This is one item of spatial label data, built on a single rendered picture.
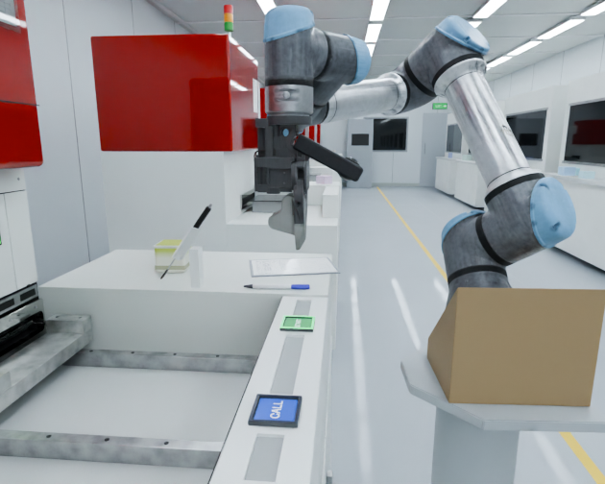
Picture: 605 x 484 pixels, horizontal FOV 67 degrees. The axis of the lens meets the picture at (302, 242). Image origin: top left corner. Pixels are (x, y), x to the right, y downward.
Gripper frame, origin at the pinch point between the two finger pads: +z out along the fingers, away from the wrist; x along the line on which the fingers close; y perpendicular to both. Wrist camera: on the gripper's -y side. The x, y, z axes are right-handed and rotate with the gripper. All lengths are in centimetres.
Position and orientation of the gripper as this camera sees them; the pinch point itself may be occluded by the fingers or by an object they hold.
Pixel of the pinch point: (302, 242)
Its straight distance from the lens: 75.0
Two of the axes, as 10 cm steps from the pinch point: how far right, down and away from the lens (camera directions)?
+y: -10.0, -0.2, 0.9
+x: -0.9, 2.1, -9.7
